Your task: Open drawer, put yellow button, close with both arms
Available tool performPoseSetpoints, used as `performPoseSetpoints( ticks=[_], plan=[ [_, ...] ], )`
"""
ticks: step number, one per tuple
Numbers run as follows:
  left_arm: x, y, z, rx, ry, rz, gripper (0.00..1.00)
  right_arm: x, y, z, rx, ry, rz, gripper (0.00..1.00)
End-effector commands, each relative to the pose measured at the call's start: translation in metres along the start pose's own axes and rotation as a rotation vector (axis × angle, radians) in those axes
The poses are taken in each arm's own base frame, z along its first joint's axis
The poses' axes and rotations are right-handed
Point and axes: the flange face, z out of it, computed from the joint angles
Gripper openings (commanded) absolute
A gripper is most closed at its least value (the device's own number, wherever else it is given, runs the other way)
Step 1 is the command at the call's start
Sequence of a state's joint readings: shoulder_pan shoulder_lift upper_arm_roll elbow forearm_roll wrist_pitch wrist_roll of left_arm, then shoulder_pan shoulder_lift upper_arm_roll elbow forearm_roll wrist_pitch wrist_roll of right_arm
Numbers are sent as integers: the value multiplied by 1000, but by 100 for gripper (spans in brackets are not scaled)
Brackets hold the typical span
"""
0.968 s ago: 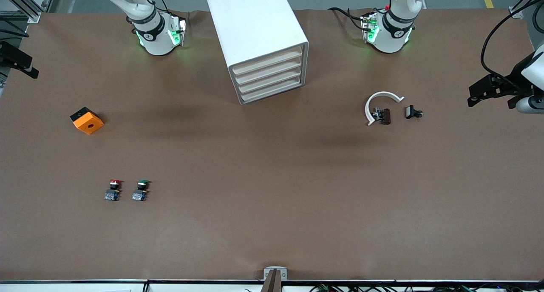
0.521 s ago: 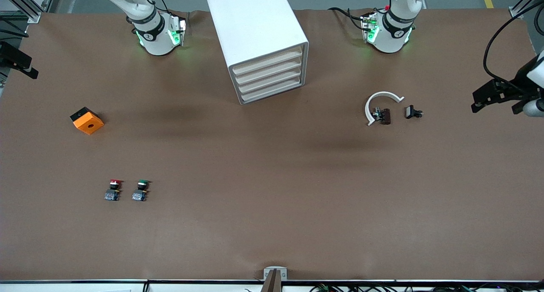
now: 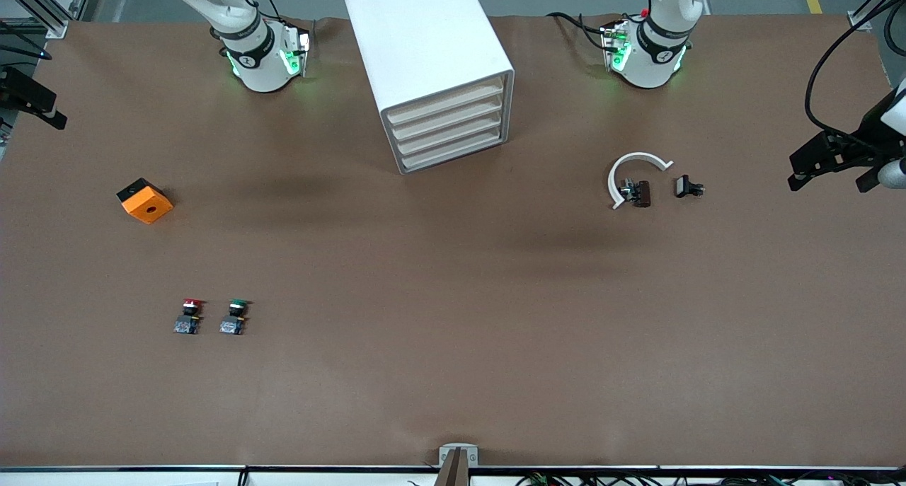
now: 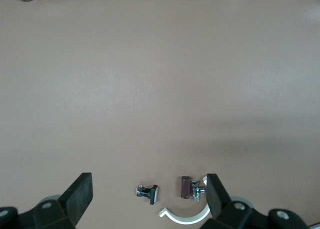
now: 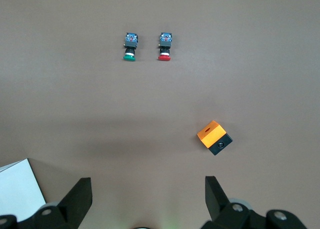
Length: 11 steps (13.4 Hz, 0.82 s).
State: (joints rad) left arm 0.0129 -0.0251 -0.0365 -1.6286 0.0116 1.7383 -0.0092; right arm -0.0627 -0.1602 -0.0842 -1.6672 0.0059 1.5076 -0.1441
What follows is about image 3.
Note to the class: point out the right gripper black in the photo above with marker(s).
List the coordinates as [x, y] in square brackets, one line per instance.
[21, 90]

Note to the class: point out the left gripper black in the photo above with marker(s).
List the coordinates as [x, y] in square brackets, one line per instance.
[864, 138]

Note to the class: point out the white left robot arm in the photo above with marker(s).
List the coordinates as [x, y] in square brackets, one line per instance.
[651, 61]

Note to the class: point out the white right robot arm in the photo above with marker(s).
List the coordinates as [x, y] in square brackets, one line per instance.
[255, 61]

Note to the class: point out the orange box with hole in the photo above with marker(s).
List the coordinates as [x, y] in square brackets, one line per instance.
[147, 206]

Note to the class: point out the brown electrical component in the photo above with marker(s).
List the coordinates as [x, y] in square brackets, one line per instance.
[643, 193]

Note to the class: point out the white curved plastic piece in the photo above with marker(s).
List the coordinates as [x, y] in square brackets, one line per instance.
[637, 156]

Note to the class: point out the aluminium frame profile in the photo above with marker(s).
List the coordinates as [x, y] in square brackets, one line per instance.
[860, 20]
[49, 19]

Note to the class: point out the small black switch component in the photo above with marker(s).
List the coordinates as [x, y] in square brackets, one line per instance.
[683, 186]

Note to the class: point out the red push button switch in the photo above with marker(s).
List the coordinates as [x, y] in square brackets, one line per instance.
[187, 323]

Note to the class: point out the green push button switch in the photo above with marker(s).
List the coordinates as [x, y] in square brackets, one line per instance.
[231, 325]

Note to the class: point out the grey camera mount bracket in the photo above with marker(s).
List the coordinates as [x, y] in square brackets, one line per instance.
[459, 461]

